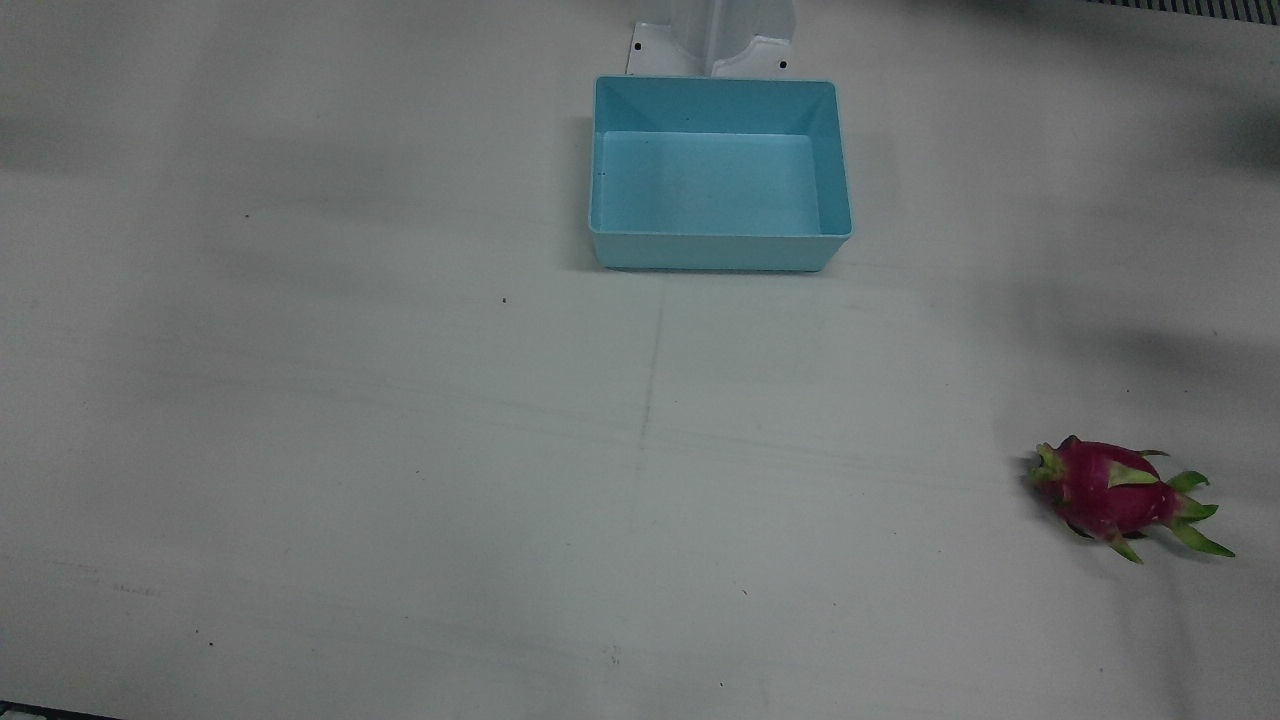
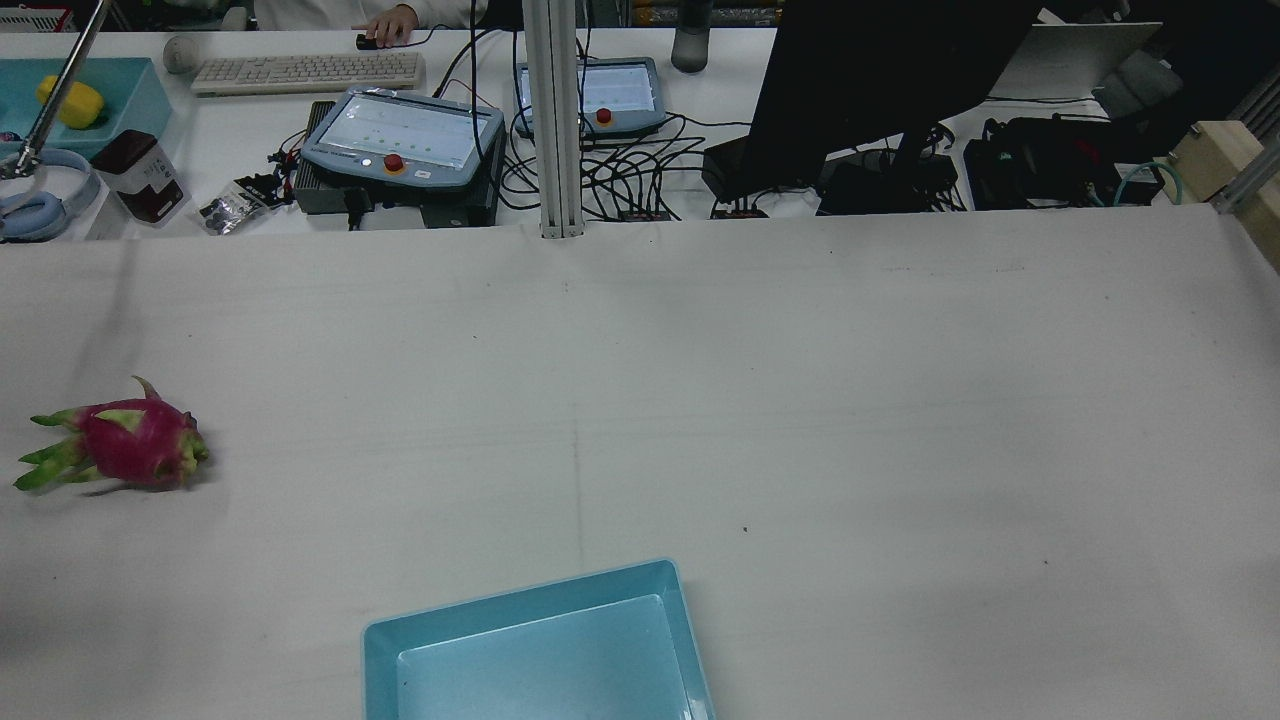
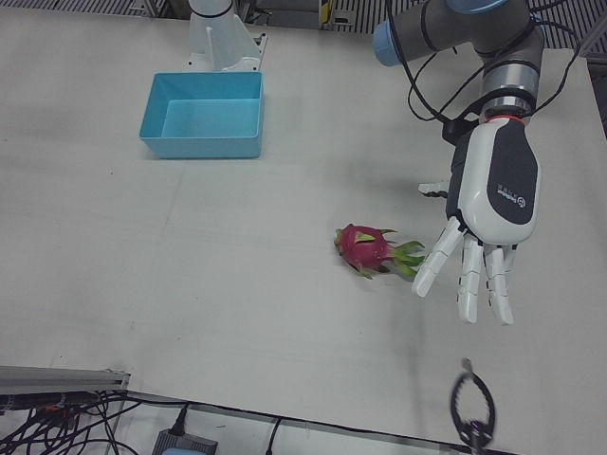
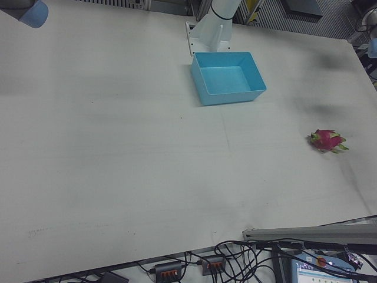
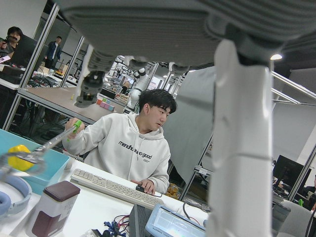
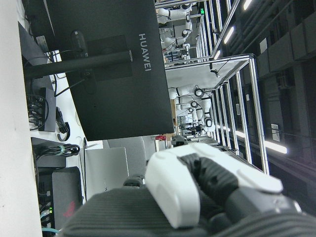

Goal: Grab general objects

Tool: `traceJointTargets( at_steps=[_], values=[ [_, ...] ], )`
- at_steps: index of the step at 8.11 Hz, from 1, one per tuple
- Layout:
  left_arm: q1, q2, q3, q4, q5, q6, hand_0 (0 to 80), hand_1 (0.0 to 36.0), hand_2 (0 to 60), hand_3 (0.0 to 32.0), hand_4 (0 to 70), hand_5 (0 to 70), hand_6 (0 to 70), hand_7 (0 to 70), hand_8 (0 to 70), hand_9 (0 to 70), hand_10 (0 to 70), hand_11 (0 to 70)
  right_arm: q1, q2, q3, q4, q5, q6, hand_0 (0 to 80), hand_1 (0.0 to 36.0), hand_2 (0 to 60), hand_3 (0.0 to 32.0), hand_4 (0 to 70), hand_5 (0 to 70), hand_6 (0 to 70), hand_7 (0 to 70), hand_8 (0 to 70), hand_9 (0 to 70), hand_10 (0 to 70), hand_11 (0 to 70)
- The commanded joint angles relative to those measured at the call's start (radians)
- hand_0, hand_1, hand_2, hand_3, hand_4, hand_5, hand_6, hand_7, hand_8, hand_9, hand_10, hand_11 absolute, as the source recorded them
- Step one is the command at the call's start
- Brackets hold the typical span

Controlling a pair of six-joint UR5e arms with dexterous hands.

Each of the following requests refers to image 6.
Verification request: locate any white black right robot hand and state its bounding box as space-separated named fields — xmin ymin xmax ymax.
xmin=60 ymin=142 xmax=316 ymax=237

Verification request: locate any grey flat panel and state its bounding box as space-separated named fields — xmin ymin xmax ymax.
xmin=102 ymin=136 xmax=149 ymax=164

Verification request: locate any silver laptop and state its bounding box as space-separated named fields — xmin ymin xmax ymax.
xmin=83 ymin=147 xmax=129 ymax=198

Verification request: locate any white robot arms background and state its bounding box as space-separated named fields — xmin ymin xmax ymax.
xmin=168 ymin=84 xmax=214 ymax=133

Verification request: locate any black Huawei monitor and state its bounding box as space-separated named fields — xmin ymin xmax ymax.
xmin=24 ymin=0 xmax=175 ymax=142

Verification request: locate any long ceiling light strip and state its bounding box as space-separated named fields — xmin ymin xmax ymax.
xmin=235 ymin=130 xmax=288 ymax=154

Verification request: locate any grey computer tower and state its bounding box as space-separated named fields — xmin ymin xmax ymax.
xmin=37 ymin=166 xmax=83 ymax=230

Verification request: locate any black monitor stand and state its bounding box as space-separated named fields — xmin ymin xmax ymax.
xmin=23 ymin=50 xmax=134 ymax=80

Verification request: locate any white humanoid robot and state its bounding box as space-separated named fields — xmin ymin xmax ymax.
xmin=157 ymin=1 xmax=193 ymax=60

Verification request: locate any black oval webcam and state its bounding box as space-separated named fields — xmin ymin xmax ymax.
xmin=70 ymin=30 xmax=88 ymax=54

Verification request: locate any coiled black cable bundle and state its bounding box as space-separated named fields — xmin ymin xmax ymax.
xmin=34 ymin=144 xmax=81 ymax=158

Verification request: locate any aluminium frame cage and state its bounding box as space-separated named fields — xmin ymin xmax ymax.
xmin=163 ymin=53 xmax=270 ymax=174

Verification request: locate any teal network cable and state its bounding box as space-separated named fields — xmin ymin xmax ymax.
xmin=41 ymin=227 xmax=62 ymax=235

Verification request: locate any black strap cable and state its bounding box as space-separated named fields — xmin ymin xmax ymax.
xmin=55 ymin=106 xmax=71 ymax=142

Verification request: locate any black network switch box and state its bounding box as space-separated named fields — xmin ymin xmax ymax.
xmin=27 ymin=87 xmax=58 ymax=133

